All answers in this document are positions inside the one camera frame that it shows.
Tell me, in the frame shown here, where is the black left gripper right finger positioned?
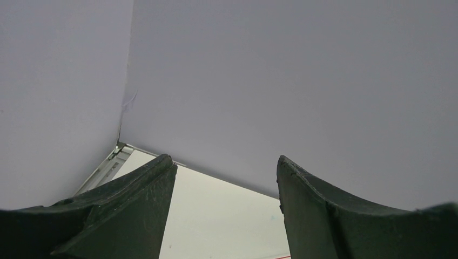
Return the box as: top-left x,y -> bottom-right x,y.
277,155 -> 457,258

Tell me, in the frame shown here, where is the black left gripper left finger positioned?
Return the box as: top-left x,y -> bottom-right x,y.
1,154 -> 177,258

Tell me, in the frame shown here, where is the white PVC pipe frame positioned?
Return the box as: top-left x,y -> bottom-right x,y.
274,255 -> 291,259

